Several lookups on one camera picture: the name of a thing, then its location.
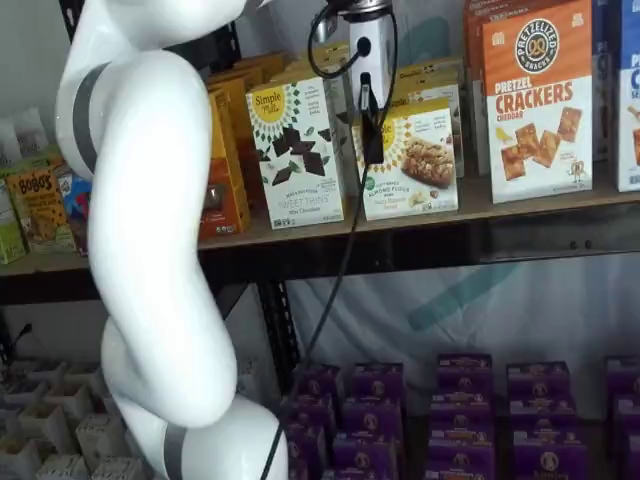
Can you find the green snack box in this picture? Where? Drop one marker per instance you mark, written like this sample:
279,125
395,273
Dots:
10,225

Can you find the Simple Mills almond bars box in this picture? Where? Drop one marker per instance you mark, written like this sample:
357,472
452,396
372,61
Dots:
430,92
415,175
430,72

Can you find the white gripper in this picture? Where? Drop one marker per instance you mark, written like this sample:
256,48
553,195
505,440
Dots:
380,55

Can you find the black metal shelf rack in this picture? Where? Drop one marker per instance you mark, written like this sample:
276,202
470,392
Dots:
40,287
400,245

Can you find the blue and white cracker box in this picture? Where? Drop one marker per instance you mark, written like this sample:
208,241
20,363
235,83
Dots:
631,100

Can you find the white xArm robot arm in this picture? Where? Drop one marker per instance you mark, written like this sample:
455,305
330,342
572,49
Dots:
150,200

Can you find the orange pretzel crackers box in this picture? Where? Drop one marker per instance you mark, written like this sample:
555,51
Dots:
472,75
540,110

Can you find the wooden shelf board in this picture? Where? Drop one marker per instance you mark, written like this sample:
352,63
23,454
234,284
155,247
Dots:
45,261
475,205

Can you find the white patterned small carton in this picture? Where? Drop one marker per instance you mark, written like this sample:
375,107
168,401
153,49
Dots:
100,435
117,470
62,470

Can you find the teal tape strip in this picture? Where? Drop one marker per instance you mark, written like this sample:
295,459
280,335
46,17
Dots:
450,300

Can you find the blue Zbar snack box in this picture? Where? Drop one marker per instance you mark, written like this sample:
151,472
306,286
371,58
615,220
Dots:
75,200

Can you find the white snack pouch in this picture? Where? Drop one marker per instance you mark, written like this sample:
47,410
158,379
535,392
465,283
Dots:
27,132

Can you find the yellow Bobo's snack box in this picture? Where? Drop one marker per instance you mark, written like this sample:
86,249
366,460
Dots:
45,210

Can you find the purple Annie's snack box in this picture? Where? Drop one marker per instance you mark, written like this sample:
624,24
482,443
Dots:
320,385
365,457
372,417
460,467
462,440
550,457
632,457
539,382
312,412
625,377
465,375
305,450
377,382
629,415
462,410
542,415

